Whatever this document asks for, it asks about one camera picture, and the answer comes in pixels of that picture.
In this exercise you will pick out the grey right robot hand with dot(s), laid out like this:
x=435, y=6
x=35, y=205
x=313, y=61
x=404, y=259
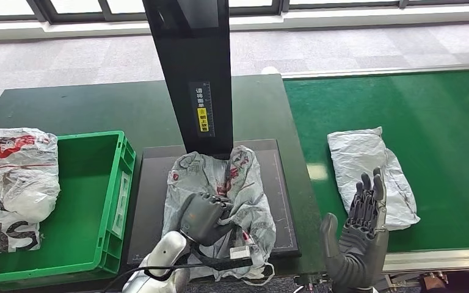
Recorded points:
x=360, y=254

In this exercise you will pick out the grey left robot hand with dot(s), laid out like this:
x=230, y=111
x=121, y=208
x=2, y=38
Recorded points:
x=202, y=218

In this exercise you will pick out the grey bag red logo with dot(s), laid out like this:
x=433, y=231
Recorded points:
x=242, y=194

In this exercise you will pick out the plain grey parcel bag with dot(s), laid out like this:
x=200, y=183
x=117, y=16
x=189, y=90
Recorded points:
x=356, y=157

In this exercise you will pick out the grey bag large black letters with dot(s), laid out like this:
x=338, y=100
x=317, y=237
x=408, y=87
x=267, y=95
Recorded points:
x=16, y=190

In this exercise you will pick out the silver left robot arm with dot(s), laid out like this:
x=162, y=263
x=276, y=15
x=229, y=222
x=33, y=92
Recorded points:
x=165, y=254

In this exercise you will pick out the black conveyor clamp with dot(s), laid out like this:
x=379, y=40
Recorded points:
x=309, y=282

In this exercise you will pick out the green conveyor belt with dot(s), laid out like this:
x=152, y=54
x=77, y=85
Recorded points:
x=441, y=121

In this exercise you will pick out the black scanner base platform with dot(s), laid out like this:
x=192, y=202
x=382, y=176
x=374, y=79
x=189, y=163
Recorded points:
x=149, y=210

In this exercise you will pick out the brown mechanical part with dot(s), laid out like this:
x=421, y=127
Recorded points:
x=433, y=282

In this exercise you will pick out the clear crate label pocket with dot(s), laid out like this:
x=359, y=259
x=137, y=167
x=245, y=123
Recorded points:
x=121, y=206

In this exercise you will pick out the black yellow label sticker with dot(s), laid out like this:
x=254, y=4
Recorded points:
x=203, y=119

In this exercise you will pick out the green plastic crate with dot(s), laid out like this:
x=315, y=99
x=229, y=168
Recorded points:
x=85, y=194

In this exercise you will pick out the black scanner column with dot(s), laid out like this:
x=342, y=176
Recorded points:
x=186, y=60

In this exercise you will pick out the white round roller cap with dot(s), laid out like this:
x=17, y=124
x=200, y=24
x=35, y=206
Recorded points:
x=270, y=70

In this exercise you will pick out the dark green table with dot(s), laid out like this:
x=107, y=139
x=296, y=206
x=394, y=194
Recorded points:
x=76, y=105

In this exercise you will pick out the white window sill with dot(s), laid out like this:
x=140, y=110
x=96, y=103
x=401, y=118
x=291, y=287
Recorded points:
x=339, y=16

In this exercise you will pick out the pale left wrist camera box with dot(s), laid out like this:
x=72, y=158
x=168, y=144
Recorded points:
x=240, y=252

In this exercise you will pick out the wide aluminium conveyor rail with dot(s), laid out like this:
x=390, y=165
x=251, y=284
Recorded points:
x=441, y=258

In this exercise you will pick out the thin aluminium conveyor rail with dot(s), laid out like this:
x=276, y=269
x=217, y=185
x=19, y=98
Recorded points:
x=380, y=71

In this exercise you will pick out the dark window frame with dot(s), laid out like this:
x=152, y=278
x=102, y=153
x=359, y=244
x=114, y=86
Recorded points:
x=76, y=16

